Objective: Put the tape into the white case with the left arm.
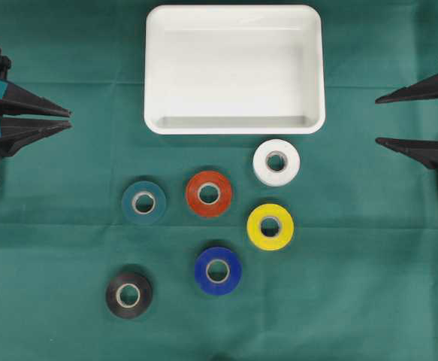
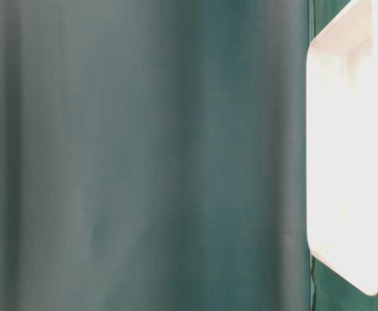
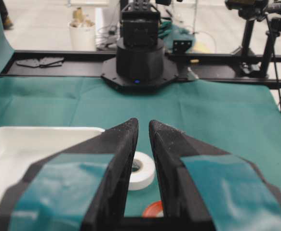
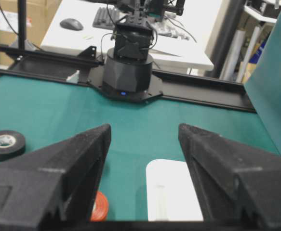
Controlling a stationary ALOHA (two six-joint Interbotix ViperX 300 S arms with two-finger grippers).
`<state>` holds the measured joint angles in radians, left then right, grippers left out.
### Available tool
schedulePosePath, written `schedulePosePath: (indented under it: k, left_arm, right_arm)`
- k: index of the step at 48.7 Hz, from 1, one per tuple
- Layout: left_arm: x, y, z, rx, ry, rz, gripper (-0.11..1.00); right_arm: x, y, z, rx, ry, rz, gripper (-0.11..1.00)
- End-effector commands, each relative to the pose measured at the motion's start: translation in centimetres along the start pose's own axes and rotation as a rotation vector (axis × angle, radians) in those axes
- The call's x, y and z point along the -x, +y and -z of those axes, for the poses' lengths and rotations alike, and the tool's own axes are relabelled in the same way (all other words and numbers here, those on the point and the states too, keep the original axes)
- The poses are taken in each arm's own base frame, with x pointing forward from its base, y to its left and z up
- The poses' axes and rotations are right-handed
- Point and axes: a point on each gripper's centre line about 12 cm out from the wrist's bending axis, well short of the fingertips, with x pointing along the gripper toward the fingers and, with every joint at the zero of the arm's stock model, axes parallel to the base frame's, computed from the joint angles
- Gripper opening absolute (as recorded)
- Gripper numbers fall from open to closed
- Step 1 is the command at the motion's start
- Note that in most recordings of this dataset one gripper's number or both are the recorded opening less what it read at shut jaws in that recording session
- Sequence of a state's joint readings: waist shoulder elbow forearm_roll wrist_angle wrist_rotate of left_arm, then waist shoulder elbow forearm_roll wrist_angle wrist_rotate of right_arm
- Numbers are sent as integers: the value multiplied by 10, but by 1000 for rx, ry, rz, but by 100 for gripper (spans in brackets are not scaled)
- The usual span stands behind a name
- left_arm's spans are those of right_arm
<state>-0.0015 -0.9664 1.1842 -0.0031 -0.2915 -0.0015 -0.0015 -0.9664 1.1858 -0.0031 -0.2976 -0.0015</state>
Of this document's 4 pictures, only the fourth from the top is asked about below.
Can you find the cardboard box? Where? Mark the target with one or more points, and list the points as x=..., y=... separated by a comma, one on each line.
x=40, y=14

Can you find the white desk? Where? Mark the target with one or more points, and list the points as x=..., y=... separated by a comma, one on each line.
x=167, y=53

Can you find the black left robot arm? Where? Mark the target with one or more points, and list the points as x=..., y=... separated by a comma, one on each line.
x=128, y=65

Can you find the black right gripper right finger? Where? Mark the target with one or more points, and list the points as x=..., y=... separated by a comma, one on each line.
x=233, y=181

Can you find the green backdrop panel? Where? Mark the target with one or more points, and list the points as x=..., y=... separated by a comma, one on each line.
x=264, y=85

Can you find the black stand pole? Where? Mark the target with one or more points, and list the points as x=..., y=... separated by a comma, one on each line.
x=21, y=41

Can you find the black tape roll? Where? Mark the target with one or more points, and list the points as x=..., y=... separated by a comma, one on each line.
x=12, y=144

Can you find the white plastic case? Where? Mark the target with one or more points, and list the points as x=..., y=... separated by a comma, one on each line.
x=171, y=195

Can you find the black computer mouse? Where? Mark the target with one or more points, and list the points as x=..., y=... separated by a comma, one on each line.
x=71, y=24

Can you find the red tape roll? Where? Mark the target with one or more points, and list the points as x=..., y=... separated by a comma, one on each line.
x=100, y=209

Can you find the black aluminium frame rail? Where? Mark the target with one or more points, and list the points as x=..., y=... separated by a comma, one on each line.
x=87, y=71

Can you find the black keyboard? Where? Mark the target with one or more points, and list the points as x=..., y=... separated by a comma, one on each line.
x=102, y=19

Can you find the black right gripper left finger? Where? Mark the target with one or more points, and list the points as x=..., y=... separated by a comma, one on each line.
x=55, y=185

